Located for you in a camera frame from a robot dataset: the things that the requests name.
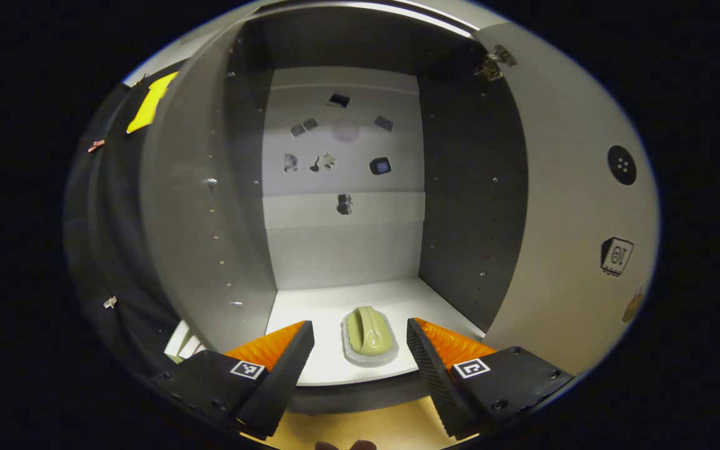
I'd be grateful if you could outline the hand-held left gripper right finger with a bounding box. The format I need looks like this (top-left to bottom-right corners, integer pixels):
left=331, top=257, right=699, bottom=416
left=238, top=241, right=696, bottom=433
left=406, top=317, right=578, bottom=439

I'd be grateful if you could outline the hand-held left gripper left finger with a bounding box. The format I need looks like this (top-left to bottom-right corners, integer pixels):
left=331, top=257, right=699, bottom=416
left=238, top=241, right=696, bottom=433
left=146, top=320, right=316, bottom=439

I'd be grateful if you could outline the black backdrop cloth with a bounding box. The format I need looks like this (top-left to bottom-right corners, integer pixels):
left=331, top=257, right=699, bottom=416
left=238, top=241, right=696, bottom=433
left=63, top=62, right=179, bottom=376

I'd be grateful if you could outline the dark green book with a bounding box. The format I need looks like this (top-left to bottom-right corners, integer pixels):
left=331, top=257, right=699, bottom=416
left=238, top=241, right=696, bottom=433
left=180, top=334, right=208, bottom=360

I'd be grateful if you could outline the grey cabinet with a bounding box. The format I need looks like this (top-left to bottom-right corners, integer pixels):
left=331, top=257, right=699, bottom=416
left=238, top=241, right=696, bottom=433
left=138, top=0, right=531, bottom=414

